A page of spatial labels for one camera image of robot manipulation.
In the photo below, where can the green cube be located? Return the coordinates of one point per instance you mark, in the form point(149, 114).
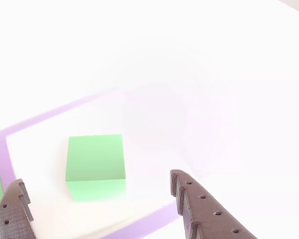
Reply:
point(96, 159)

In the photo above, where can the purple square frame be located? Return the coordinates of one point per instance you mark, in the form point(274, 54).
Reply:
point(3, 159)

